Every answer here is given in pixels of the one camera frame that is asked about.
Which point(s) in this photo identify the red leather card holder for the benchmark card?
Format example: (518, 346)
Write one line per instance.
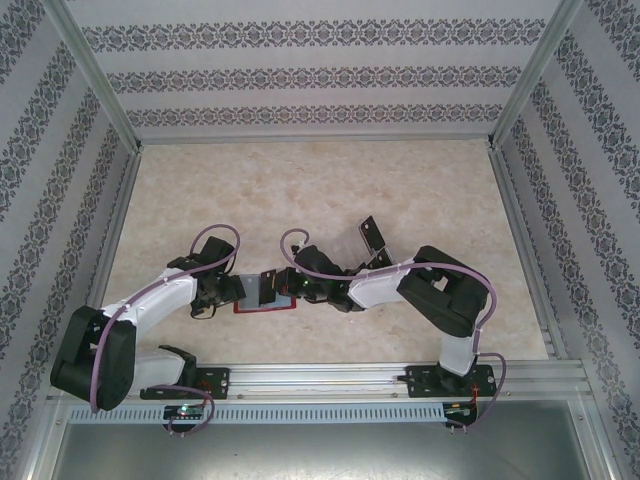
(285, 307)

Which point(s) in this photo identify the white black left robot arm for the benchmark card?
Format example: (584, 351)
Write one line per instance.
(160, 297)

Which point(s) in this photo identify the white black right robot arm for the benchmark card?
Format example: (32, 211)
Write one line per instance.
(375, 292)

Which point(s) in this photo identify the clear acrylic card stand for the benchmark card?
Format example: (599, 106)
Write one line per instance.
(357, 250)

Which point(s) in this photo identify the left green circuit board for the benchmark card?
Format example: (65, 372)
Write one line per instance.
(185, 412)

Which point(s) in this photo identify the green circuit board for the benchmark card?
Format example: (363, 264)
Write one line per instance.
(185, 412)
(462, 410)

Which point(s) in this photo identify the right green circuit board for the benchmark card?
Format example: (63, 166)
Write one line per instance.
(462, 410)

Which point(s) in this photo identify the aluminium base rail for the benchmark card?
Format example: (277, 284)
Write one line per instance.
(310, 380)

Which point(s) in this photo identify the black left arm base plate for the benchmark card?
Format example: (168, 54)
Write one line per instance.
(217, 382)

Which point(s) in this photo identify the aluminium table side rail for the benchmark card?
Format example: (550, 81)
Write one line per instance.
(119, 210)
(526, 250)

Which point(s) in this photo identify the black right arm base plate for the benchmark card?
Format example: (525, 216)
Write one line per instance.
(420, 382)

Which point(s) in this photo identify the aluminium table back rail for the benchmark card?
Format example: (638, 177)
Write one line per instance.
(315, 139)

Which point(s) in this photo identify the aluminium frame post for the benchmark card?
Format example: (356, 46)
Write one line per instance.
(97, 75)
(533, 75)

